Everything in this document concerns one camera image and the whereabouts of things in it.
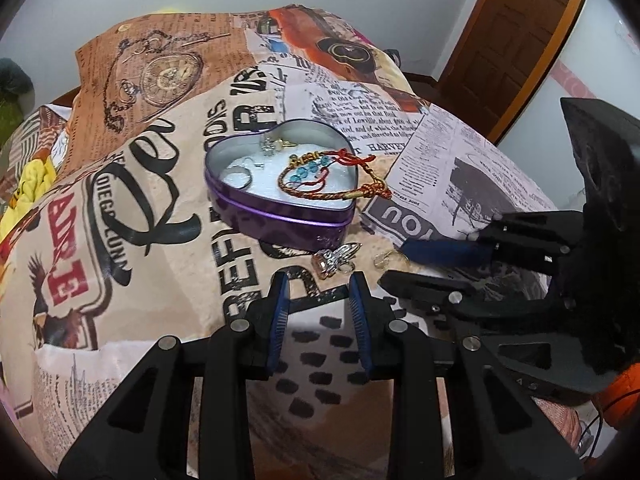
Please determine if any red gold beaded bracelet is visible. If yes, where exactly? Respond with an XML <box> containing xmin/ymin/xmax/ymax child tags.
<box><xmin>275</xmin><ymin>148</ymin><xmax>394</xmax><ymax>202</ymax></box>

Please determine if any small silver earring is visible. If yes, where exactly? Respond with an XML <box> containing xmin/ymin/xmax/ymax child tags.
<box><xmin>373</xmin><ymin>250</ymin><xmax>402</xmax><ymax>269</ymax></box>

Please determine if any striped patterned blanket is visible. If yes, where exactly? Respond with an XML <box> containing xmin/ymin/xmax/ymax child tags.
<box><xmin>1</xmin><ymin>104</ymin><xmax>72</xmax><ymax>203</ymax></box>

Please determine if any white wardrobe with hearts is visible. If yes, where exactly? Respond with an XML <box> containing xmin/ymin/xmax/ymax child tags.
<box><xmin>498</xmin><ymin>0</ymin><xmax>639</xmax><ymax>209</ymax></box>

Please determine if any brown wooden door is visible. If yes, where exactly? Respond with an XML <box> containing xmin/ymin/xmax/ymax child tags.
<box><xmin>438</xmin><ymin>0</ymin><xmax>584</xmax><ymax>143</ymax></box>

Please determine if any yellow cloth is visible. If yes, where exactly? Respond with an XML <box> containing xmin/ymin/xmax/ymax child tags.
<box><xmin>0</xmin><ymin>156</ymin><xmax>56</xmax><ymax>240</ymax></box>

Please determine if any silver crystal ring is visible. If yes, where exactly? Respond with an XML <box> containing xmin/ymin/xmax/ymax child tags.
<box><xmin>311</xmin><ymin>242</ymin><xmax>364</xmax><ymax>281</ymax></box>

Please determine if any newspaper print bed cover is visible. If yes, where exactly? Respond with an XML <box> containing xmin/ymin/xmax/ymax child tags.
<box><xmin>1</xmin><ymin>6</ymin><xmax>582</xmax><ymax>479</ymax></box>

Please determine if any purple heart-shaped tin box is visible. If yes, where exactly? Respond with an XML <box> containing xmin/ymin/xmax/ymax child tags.
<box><xmin>204</xmin><ymin>119</ymin><xmax>358</xmax><ymax>252</ymax></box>

